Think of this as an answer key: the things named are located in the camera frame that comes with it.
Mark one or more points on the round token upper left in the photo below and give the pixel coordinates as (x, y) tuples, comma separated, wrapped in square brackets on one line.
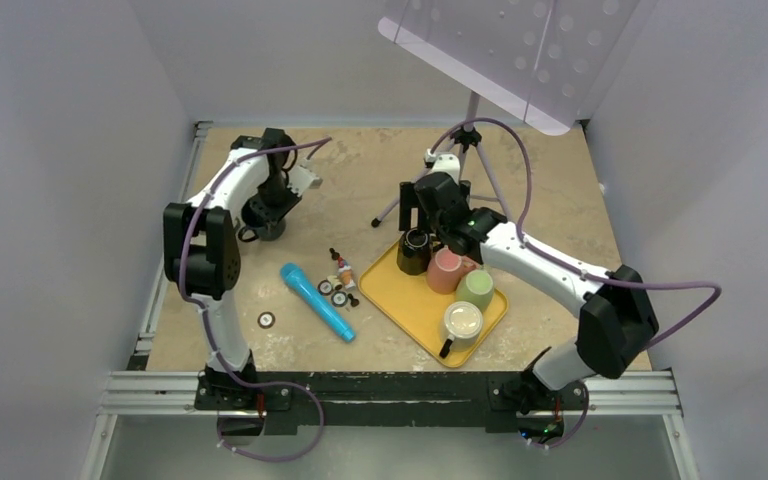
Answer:
[(325, 287)]

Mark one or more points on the pink ceramic mug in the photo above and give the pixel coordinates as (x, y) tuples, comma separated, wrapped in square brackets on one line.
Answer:
[(446, 269)]

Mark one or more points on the green ceramic mug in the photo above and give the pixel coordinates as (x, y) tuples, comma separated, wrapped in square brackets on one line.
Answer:
[(477, 288)]

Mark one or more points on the yellow plastic tray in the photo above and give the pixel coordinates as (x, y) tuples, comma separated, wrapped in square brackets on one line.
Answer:
[(419, 311)]

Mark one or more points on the lilac tripod stand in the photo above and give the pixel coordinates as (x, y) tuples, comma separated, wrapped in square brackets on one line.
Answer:
[(465, 237)]

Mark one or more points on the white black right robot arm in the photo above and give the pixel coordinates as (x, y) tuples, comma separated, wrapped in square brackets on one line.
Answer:
[(615, 317)]

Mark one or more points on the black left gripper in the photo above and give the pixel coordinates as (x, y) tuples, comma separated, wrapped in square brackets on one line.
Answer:
[(260, 211)]

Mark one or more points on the dark blue ceramic mug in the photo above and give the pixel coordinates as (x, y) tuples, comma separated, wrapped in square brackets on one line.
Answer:
[(266, 233)]

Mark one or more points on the black table edge rail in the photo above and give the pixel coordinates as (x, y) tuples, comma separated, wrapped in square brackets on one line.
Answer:
[(495, 401)]

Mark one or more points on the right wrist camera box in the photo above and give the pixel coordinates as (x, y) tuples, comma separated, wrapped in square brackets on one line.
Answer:
[(443, 162)]

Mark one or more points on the cream mug black handle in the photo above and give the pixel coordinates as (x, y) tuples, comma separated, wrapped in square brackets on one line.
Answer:
[(460, 327)]

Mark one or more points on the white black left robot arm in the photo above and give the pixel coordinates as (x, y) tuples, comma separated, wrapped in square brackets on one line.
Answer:
[(201, 237)]

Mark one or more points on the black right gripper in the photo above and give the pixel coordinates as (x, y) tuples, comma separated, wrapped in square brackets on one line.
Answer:
[(409, 200)]

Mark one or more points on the round token lower right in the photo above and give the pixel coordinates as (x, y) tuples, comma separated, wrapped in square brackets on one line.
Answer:
[(339, 299)]

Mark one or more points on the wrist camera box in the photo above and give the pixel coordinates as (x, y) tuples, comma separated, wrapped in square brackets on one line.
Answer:
[(443, 162), (301, 179)]

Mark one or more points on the round brown white token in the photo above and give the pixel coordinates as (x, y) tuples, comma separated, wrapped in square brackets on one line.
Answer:
[(266, 320)]

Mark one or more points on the blue toy microphone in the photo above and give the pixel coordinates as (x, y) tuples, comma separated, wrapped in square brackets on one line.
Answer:
[(295, 278)]

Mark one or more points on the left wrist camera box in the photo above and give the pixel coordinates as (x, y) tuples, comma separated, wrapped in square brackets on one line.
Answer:
[(301, 179)]

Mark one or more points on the black ceramic mug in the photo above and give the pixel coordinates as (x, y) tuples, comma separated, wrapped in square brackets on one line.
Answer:
[(414, 252)]

